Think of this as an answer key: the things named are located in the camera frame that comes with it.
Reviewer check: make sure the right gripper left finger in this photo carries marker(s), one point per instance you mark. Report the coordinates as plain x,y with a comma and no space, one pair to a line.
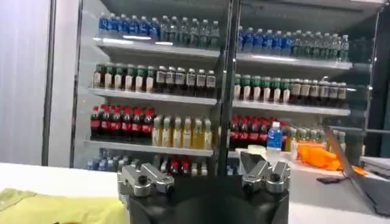
143,179

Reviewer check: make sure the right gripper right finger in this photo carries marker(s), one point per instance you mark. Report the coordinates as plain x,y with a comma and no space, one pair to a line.
268,178

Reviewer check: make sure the small white container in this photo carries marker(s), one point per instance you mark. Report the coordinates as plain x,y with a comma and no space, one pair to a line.
256,149

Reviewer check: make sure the blue-label water bottle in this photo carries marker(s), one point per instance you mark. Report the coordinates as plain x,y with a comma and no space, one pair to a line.
274,137

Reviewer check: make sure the white desk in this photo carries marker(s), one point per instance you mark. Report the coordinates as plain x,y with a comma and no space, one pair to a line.
310,188

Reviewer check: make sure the orange plastic bag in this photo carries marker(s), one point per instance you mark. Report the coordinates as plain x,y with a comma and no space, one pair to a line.
317,158

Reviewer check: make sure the yellow-green cloth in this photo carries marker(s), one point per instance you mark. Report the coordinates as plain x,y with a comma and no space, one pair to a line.
61,207

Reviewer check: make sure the shelf rack with drink bottles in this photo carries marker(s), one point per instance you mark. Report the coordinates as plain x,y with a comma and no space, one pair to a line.
182,91

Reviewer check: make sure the open laptop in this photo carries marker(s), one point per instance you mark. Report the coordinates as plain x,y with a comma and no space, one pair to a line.
365,188

